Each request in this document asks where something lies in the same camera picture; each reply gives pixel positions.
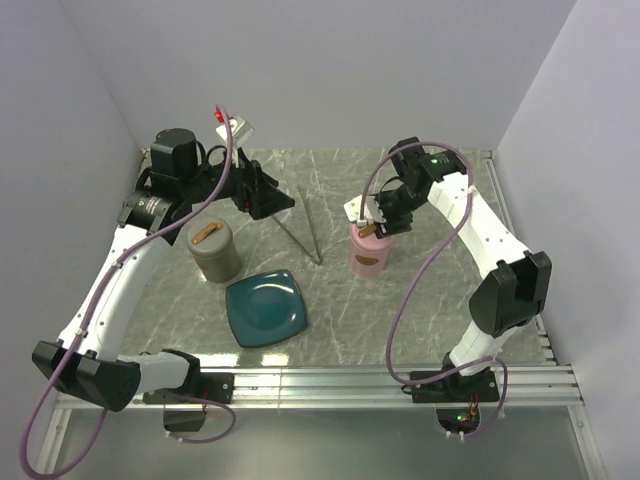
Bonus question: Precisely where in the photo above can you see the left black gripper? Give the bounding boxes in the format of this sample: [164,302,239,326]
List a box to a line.
[182,142,295,219]

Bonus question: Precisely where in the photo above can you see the pink lid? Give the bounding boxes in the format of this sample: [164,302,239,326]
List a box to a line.
[350,224,393,253]

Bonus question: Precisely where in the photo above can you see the pink canister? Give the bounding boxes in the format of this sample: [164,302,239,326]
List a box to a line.
[347,244,391,277]

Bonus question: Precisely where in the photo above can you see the grey steel lid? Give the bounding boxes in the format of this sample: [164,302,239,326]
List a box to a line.
[186,217,237,260]

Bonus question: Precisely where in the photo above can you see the metal food tongs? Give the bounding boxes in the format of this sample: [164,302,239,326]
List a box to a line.
[271,184,323,266]

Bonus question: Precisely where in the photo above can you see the grey steel canister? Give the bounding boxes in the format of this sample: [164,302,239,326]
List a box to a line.
[189,242,241,283]

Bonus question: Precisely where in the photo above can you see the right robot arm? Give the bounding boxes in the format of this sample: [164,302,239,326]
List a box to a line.
[368,137,552,400]

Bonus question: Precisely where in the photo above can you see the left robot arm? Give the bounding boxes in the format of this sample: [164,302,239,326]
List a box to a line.
[32,118,295,412]

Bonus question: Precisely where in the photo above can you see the teal square plate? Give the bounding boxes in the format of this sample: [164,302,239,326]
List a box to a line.
[225,269,308,349]

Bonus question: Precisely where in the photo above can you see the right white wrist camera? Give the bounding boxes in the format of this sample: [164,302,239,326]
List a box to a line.
[343,195,384,227]

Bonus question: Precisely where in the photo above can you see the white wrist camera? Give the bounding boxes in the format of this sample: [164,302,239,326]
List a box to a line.
[343,195,384,227]
[213,106,254,149]

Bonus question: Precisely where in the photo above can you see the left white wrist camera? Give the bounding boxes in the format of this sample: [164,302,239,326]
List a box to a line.
[213,106,254,149]

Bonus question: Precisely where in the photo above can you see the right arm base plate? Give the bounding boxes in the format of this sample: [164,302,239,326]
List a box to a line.
[401,368,500,404]

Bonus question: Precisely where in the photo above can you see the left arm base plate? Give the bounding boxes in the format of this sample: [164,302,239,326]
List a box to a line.
[143,372,235,404]

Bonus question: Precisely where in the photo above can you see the aluminium rail frame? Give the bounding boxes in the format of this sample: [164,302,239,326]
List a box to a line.
[37,148,605,479]

